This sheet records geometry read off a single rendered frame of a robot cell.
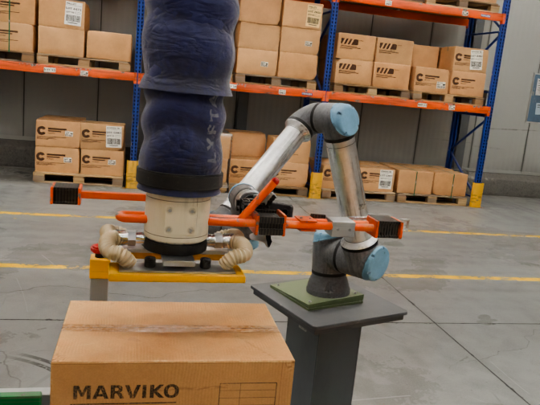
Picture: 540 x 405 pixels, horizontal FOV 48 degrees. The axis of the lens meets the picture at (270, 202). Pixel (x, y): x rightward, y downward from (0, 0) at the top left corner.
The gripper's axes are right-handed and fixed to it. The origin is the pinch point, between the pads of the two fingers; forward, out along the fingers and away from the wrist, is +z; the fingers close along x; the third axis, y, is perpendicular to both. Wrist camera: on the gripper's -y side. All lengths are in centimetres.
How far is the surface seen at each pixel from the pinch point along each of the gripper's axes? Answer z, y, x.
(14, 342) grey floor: -198, 96, -127
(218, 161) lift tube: 6.4, 18.1, 16.6
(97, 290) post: -47, 47, -38
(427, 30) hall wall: -821, -469, 152
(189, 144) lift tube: 10.7, 26.3, 21.1
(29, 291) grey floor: -285, 99, -127
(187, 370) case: 19.2, 23.8, -34.5
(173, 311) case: -12.9, 24.5, -31.8
